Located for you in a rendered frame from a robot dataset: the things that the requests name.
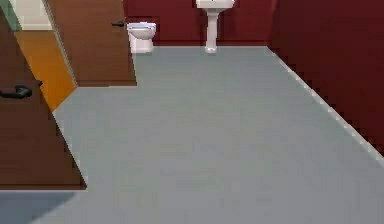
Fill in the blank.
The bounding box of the white pedestal sink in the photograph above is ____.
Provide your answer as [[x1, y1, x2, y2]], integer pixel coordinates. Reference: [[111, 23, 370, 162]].
[[195, 0, 236, 54]]

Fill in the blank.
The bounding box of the brown wooden room door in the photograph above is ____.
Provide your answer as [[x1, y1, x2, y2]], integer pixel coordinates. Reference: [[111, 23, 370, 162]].
[[42, 0, 138, 88], [0, 9, 88, 191]]

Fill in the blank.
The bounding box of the white toilet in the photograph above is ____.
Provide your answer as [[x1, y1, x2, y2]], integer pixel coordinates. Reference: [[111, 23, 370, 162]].
[[126, 21, 158, 55]]

